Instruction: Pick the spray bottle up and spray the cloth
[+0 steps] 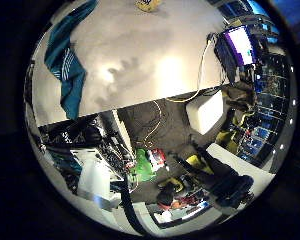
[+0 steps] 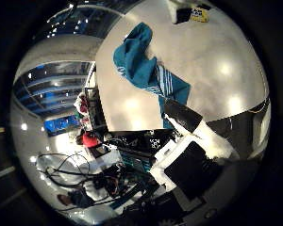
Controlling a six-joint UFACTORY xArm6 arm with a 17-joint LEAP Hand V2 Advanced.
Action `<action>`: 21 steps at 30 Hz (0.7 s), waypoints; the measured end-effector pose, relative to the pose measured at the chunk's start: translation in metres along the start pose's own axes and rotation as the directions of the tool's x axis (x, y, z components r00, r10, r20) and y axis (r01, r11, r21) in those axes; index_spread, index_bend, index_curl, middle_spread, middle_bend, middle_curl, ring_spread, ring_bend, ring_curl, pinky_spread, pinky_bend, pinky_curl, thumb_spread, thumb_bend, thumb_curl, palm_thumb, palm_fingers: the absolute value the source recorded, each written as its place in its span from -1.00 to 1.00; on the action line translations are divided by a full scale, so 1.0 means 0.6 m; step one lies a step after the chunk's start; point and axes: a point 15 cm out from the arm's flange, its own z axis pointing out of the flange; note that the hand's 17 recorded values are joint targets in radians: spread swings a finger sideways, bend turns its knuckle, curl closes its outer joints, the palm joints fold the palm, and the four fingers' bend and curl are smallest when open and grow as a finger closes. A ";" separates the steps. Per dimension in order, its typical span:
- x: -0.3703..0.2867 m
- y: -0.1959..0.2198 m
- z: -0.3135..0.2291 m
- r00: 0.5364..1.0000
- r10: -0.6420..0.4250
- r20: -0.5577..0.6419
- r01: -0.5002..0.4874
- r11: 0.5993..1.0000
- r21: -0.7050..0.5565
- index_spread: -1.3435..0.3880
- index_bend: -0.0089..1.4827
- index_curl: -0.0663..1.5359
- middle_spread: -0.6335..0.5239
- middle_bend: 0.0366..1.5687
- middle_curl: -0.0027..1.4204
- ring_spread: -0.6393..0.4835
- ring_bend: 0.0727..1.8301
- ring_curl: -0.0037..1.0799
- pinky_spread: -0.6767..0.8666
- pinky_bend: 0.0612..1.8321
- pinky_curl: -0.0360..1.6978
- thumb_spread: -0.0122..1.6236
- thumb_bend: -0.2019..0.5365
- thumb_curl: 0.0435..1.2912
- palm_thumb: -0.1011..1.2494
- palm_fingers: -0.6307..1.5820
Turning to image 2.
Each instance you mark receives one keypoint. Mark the teal cloth with white stripes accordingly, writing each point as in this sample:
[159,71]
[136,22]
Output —
[138,62]

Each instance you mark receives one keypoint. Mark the black control box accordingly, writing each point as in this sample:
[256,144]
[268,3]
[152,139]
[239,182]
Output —
[141,141]

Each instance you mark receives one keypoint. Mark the white desk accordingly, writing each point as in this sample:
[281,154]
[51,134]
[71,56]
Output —
[111,156]

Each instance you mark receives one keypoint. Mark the seated person in dark clothes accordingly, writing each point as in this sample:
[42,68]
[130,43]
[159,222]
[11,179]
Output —
[74,198]

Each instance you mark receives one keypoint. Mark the red and white bundle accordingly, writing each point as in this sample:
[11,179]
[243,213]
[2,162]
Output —
[81,105]

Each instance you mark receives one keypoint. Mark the blue wall screen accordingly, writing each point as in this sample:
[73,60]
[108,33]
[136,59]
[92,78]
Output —
[61,124]

